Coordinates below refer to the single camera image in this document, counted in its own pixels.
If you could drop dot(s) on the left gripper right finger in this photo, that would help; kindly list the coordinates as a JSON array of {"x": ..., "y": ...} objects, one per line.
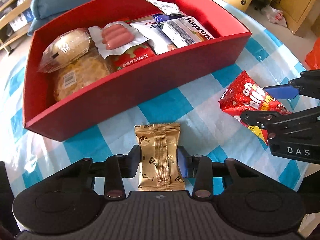
[{"x": 207, "y": 175}]

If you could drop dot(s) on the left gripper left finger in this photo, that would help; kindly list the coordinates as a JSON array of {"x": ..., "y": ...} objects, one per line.
[{"x": 114, "y": 169}]

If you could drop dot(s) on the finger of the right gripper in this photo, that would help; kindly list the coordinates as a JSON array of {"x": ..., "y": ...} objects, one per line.
[
  {"x": 272, "y": 121},
  {"x": 308, "y": 84}
]

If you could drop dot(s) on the red Trolli candy bag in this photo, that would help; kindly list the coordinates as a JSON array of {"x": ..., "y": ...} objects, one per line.
[{"x": 243, "y": 94}]

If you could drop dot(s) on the gold foil snack packet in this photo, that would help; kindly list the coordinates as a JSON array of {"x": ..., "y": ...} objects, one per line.
[{"x": 159, "y": 170}]

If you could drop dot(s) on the yellow crispy noodle packet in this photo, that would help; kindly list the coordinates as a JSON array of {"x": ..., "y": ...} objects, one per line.
[{"x": 84, "y": 71}]

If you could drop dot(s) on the long red snack packet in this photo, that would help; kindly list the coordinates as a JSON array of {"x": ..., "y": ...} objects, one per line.
[{"x": 133, "y": 55}]

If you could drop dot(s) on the white Kaprons wafer packet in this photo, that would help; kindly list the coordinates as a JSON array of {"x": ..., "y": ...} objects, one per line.
[{"x": 185, "y": 31}]

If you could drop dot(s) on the pink sausages vacuum pack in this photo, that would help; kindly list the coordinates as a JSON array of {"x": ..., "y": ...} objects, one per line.
[{"x": 115, "y": 38}]

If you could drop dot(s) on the round yellow bun packet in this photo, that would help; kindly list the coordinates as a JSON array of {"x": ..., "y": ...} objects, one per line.
[{"x": 64, "y": 50}]

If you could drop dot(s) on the white spicy gluten strip packet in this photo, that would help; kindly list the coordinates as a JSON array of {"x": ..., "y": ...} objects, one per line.
[{"x": 157, "y": 40}]

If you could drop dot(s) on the purple foil snack packet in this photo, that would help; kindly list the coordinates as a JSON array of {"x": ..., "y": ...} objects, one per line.
[{"x": 163, "y": 17}]

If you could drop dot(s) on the white duck snack pouch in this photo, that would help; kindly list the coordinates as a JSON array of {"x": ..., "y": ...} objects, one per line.
[{"x": 166, "y": 7}]

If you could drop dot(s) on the orange plastic bag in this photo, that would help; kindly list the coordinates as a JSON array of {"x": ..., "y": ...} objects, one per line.
[{"x": 312, "y": 59}]

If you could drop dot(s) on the blue checkered tablecloth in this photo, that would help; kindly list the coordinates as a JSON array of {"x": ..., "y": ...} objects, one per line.
[{"x": 205, "y": 129}]

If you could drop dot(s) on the red cardboard box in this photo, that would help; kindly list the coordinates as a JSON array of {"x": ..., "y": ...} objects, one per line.
[{"x": 135, "y": 83}]

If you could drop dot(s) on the wooden TV cabinet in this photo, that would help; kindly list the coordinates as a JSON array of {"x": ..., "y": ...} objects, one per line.
[{"x": 15, "y": 21}]

